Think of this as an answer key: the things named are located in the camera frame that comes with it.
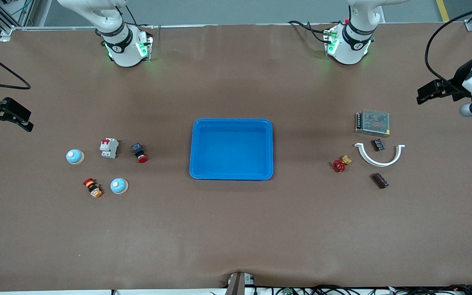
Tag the blue bell cream button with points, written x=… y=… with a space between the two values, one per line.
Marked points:
x=75 y=156
x=119 y=185

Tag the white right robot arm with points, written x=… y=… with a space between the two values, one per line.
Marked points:
x=123 y=49

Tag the red yellow emergency stop button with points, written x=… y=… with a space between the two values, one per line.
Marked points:
x=92 y=187

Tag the brown table mat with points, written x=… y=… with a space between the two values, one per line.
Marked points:
x=236 y=229

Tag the blue plastic tray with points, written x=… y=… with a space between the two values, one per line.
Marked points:
x=232 y=151

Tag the metal mesh power supply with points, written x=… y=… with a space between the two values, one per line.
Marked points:
x=373 y=123

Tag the black red push button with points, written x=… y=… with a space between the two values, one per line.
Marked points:
x=139 y=152

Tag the metal mount bracket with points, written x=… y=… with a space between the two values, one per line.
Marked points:
x=238 y=284

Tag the small black electrolytic capacitor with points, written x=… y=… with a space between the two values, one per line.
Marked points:
x=378 y=144

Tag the white circuit breaker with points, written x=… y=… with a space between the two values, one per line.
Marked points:
x=109 y=148

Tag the large brown electrolytic capacitor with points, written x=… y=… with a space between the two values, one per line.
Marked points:
x=380 y=180

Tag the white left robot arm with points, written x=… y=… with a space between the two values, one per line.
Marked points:
x=348 y=45

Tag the white curved plastic bracket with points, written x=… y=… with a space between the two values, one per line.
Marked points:
x=379 y=164

